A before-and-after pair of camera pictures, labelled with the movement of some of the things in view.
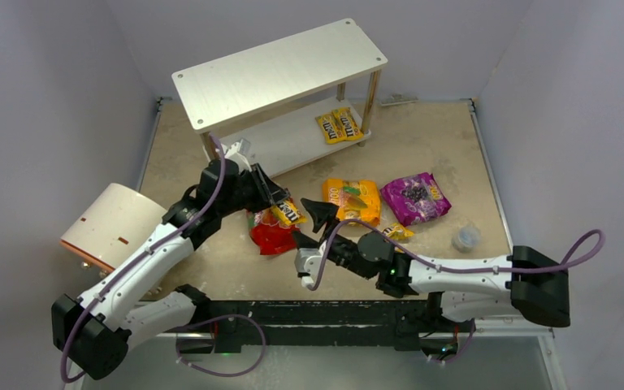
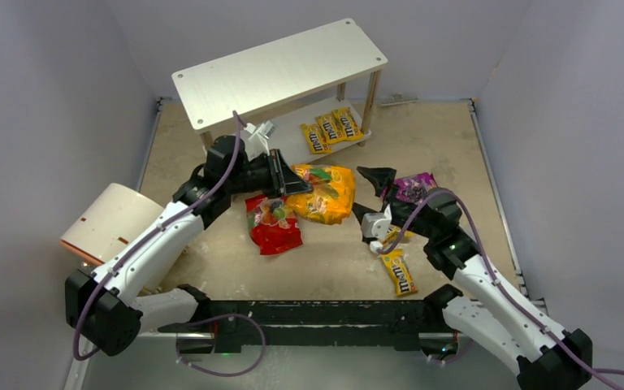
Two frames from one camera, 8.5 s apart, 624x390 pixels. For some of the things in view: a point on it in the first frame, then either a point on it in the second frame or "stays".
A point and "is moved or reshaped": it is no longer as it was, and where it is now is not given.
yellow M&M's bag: (287, 213) -> (316, 139)
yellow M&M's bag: (350, 127) stays
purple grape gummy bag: (416, 199) stays
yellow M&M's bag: (333, 133) stays
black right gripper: (312, 241) -> (386, 196)
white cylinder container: (113, 224) stays
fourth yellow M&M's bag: (397, 231) stays
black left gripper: (255, 186) -> (277, 173)
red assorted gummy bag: (269, 235) stays
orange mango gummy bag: (356, 199) is moved or reshaped
